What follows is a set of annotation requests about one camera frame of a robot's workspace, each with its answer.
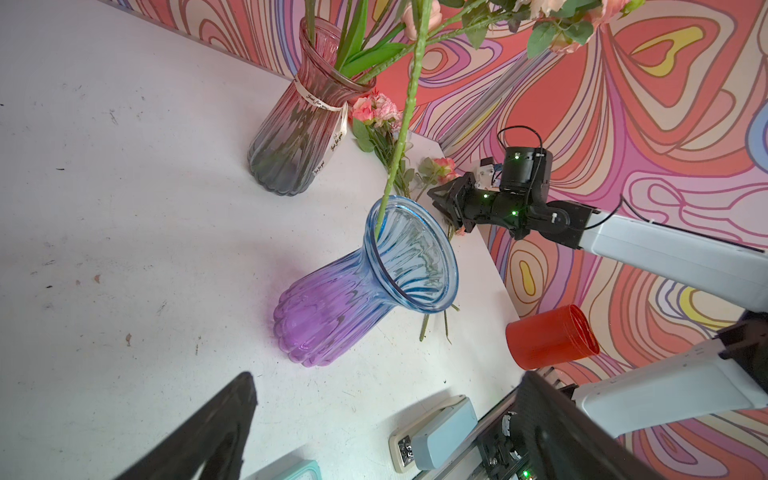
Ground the artificial flower bunch on table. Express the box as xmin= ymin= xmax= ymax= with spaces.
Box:
xmin=349 ymin=89 xmax=463 ymax=343

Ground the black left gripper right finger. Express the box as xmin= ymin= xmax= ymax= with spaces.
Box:
xmin=514 ymin=372 xmax=660 ymax=480

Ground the cream carnation stem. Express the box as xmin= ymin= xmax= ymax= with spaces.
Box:
xmin=352 ymin=1 xmax=644 ymax=83

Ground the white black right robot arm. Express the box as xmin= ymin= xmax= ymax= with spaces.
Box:
xmin=428 ymin=147 xmax=767 ymax=437

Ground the red plastic cup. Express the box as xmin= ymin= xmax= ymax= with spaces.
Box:
xmin=505 ymin=304 xmax=600 ymax=370

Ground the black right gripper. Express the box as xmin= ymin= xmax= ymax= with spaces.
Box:
xmin=427 ymin=173 xmax=522 ymax=233

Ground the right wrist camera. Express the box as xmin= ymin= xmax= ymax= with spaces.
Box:
xmin=474 ymin=157 xmax=502 ymax=190

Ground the purple glass vase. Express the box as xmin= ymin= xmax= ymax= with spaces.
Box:
xmin=273 ymin=196 xmax=459 ymax=367

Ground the pink tulip bud stem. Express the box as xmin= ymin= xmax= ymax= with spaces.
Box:
xmin=334 ymin=1 xmax=442 ymax=79

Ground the green stem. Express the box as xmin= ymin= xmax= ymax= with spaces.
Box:
xmin=373 ymin=0 xmax=432 ymax=240

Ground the pink grey glass vase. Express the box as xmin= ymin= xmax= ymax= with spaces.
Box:
xmin=247 ymin=19 xmax=375 ymax=196

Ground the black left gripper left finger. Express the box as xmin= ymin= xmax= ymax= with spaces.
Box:
xmin=119 ymin=372 xmax=258 ymax=479

